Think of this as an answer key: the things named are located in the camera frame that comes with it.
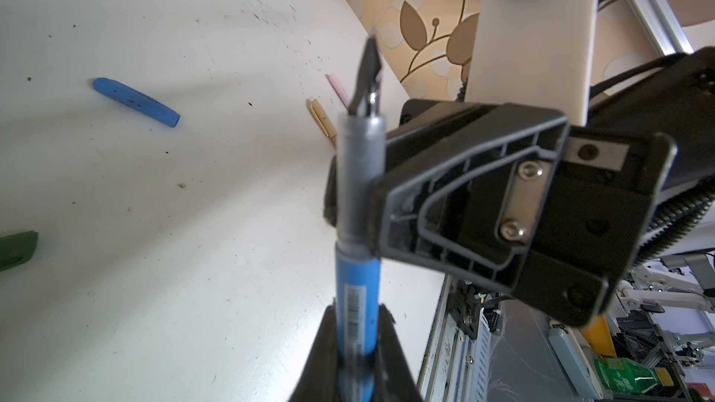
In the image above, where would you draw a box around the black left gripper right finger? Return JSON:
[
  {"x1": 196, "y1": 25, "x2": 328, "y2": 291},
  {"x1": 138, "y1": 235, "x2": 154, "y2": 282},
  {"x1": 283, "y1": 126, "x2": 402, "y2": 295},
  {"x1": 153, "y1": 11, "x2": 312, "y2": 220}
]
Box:
[{"x1": 372, "y1": 304, "x2": 424, "y2": 402}]

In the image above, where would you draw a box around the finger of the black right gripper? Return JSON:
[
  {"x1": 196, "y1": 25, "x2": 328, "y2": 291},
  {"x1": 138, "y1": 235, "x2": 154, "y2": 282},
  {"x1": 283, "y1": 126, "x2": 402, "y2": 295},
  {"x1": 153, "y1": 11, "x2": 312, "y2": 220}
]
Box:
[{"x1": 323, "y1": 156, "x2": 337, "y2": 227}]

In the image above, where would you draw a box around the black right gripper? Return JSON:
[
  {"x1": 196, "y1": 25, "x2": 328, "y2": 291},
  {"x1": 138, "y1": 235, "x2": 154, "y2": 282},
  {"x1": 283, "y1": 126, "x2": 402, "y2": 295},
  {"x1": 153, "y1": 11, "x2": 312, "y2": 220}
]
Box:
[{"x1": 367, "y1": 47, "x2": 714, "y2": 327}]

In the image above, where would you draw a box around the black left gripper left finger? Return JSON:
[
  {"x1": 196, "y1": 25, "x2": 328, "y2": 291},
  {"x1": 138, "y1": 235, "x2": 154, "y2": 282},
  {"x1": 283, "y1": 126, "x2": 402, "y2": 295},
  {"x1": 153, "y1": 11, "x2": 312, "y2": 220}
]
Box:
[{"x1": 289, "y1": 305, "x2": 340, "y2": 402}]

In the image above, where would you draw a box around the blue fountain pen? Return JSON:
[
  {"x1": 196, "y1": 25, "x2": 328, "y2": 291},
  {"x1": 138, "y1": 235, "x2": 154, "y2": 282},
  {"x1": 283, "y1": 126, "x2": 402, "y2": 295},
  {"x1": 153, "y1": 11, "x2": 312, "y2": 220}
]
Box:
[{"x1": 333, "y1": 35, "x2": 387, "y2": 402}]

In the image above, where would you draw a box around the beige fountain pen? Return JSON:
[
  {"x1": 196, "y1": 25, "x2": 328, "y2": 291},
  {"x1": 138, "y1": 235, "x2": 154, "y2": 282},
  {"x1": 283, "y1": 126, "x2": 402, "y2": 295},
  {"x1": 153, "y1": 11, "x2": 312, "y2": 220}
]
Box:
[{"x1": 306, "y1": 100, "x2": 337, "y2": 148}]

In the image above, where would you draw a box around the blue pen cap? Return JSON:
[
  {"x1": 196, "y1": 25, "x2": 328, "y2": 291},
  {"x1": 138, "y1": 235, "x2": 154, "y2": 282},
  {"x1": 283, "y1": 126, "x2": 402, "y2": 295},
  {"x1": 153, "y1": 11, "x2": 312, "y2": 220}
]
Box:
[{"x1": 92, "y1": 77, "x2": 181, "y2": 128}]

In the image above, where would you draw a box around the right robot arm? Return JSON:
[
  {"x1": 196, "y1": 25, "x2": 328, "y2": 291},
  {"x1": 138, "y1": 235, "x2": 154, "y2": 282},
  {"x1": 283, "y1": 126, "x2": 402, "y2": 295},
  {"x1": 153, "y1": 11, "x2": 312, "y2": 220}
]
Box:
[{"x1": 324, "y1": 0, "x2": 714, "y2": 327}]

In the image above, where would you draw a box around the green pen cap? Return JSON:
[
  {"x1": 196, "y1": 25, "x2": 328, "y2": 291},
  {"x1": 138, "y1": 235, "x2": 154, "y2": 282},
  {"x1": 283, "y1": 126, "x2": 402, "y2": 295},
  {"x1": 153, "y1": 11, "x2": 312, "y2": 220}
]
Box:
[{"x1": 0, "y1": 231, "x2": 39, "y2": 272}]

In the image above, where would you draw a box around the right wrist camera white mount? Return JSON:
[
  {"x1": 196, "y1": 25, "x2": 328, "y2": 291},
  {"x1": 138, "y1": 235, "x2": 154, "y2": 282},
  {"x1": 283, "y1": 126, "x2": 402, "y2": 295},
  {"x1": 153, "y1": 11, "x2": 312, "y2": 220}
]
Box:
[{"x1": 465, "y1": 0, "x2": 598, "y2": 127}]

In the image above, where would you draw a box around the aluminium cage frame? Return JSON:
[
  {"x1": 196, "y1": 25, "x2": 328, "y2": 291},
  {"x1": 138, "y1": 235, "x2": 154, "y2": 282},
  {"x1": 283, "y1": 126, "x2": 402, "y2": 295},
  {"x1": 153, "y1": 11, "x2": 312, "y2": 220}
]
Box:
[{"x1": 627, "y1": 0, "x2": 694, "y2": 56}]

